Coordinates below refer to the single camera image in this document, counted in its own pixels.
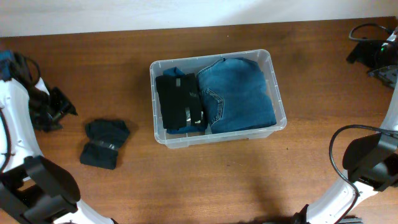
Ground blue taped cloth bundle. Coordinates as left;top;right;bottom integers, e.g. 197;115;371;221
163;67;208;134

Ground dark blue jeans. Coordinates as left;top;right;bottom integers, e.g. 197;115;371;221
197;58;277;134

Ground black shirt with logo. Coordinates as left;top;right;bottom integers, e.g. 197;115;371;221
155;73;205;129

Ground dark green taped cloth bundle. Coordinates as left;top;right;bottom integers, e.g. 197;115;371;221
80;119;130;170

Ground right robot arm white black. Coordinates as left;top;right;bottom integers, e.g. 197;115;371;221
291;92;397;224

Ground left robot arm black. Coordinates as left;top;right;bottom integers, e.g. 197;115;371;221
1;50;116;224

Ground clear plastic storage bin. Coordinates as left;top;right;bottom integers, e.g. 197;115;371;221
149;49;287;149

